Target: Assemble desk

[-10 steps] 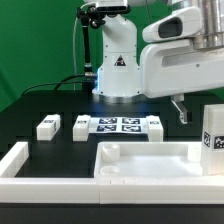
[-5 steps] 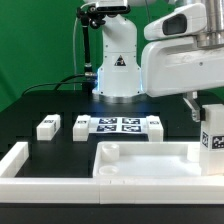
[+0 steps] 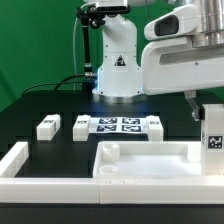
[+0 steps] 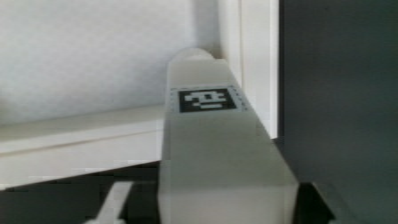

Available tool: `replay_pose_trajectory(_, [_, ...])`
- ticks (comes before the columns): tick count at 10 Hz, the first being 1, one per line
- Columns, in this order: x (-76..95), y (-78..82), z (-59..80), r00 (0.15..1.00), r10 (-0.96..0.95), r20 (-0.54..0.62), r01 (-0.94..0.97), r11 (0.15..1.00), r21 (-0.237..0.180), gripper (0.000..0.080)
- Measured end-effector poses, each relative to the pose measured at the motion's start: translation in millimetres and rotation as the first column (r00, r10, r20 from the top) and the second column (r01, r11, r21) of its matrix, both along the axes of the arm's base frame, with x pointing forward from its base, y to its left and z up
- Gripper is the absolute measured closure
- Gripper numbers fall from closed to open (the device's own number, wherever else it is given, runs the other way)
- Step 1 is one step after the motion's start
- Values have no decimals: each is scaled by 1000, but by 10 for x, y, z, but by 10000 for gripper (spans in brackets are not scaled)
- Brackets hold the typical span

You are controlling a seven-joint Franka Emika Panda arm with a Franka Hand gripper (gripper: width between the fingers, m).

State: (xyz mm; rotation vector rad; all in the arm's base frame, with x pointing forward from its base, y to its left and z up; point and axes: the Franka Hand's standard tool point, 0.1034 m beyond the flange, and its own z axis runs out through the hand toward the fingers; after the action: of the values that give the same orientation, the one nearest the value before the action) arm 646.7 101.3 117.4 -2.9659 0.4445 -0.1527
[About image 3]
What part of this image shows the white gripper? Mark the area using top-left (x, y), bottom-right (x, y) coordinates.
top-left (141, 37), bottom-right (224, 121)

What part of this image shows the white square desk top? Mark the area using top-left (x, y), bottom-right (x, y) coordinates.
top-left (93, 141), bottom-right (202, 178)

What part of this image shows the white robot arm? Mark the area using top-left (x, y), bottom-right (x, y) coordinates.
top-left (84, 0), bottom-right (224, 120)

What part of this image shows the fiducial marker sheet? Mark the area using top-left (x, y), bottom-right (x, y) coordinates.
top-left (89, 117), bottom-right (147, 134)

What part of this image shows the white U-shaped obstacle fence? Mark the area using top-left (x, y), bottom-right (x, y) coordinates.
top-left (0, 142), bottom-right (224, 204)

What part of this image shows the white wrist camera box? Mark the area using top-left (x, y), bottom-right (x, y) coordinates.
top-left (144, 4), bottom-right (199, 40)

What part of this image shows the black cable on table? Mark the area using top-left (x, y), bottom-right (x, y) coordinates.
top-left (21, 73), bottom-right (88, 98)

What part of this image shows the black camera stand pole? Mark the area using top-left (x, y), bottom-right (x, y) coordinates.
top-left (77, 5), bottom-right (105, 93)

